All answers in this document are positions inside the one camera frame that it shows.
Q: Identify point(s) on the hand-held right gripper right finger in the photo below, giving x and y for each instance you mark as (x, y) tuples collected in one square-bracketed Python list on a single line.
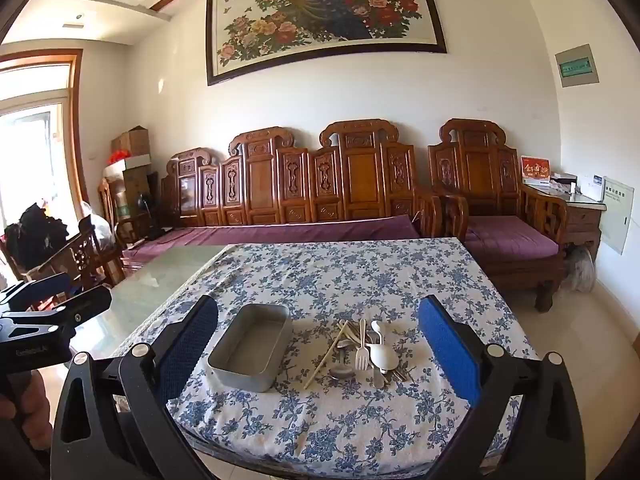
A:
[(450, 350)]

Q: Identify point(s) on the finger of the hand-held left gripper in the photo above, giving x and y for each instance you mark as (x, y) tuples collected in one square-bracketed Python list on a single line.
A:
[(45, 287), (90, 305)]

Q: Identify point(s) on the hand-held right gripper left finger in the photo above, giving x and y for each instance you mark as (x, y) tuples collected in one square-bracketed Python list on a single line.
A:
[(187, 345)]

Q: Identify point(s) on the brown chopstick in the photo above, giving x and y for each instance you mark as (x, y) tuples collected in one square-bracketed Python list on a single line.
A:
[(399, 377), (400, 373)]

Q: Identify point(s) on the rectangular metal tray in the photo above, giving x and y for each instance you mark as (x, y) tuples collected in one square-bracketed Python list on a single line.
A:
[(250, 345)]

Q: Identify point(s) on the white soup spoon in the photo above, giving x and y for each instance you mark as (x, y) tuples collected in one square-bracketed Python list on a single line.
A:
[(381, 331)]

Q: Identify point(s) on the large white plastic spoon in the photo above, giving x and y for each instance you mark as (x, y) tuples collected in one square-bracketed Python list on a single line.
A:
[(378, 358)]

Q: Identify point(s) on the white plastic fork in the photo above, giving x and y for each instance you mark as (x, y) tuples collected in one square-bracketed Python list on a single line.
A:
[(361, 355)]

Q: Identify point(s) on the plain metal spoon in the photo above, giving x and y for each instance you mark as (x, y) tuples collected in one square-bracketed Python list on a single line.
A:
[(345, 344)]

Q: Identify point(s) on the beige chopstick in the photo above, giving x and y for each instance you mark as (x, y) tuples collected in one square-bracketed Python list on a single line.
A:
[(342, 332), (322, 360)]

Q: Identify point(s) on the person's left hand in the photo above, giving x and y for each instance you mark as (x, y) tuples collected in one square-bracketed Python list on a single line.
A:
[(30, 402)]

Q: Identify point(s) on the wooden dining chair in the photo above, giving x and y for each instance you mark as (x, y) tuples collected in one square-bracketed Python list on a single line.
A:
[(82, 255), (107, 205)]

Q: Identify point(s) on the black bag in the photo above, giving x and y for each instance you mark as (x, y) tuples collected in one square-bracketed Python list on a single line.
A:
[(35, 235)]

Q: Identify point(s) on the clear plastic bag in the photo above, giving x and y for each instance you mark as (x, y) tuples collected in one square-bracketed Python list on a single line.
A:
[(100, 225)]

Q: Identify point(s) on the black desk lamp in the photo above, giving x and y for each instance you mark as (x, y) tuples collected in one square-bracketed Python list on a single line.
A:
[(150, 215)]

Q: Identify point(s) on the purple armchair cushion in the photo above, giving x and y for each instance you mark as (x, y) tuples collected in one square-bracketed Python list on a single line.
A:
[(510, 240)]

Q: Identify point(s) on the large cardboard box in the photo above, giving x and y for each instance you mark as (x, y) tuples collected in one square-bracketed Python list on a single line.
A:
[(135, 187)]

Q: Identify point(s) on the purple sofa cushion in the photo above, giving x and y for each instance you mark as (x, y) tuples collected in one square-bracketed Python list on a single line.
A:
[(275, 232)]

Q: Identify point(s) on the blue floral tablecloth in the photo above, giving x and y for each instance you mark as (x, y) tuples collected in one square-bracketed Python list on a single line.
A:
[(325, 280)]

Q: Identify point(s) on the white flat box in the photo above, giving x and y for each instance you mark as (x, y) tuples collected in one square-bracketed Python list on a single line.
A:
[(132, 165)]

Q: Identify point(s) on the red artificial flowers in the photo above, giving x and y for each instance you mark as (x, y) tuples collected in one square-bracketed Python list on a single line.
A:
[(119, 156)]

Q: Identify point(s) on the grey fluffy duster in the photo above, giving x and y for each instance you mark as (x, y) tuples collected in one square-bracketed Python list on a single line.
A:
[(580, 267)]

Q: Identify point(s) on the small cardboard box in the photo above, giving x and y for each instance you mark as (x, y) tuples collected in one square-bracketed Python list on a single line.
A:
[(131, 141)]

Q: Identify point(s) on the carved wooden armchair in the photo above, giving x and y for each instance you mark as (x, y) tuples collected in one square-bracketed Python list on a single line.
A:
[(475, 175)]

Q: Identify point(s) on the long carved wooden sofa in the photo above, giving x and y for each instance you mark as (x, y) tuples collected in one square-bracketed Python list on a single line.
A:
[(260, 180)]

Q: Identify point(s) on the wooden side table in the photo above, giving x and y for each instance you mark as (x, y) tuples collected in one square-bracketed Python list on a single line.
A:
[(582, 220)]

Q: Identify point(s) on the red desk calendar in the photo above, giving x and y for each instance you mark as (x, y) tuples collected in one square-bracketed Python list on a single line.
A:
[(535, 170)]

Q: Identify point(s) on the white desk telephone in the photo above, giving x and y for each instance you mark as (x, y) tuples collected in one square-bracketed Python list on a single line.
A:
[(592, 187)]

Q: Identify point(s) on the framed peacock flower painting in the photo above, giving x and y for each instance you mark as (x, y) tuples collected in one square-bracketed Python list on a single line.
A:
[(325, 10)]

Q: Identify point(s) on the wooden door frame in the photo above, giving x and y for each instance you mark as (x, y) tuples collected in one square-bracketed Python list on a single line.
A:
[(76, 125)]

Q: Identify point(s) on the white wall distribution box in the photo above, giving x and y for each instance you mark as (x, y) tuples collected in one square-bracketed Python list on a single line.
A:
[(617, 215)]

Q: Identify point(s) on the grey wall panel green strip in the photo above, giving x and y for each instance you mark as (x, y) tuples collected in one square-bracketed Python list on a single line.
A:
[(577, 66)]

